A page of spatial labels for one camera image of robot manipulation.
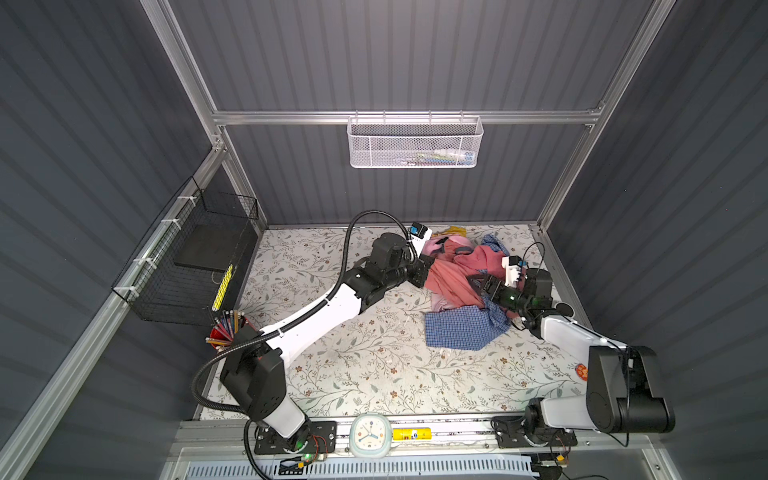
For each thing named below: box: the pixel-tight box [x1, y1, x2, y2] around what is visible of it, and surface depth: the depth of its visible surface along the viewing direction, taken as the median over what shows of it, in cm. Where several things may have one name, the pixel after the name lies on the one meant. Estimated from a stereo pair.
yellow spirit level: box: [392, 427, 433, 441], surface depth 74 cm
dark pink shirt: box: [424, 236, 506, 310], surface depth 88 cm
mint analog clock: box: [349, 412, 392, 459], surface depth 73 cm
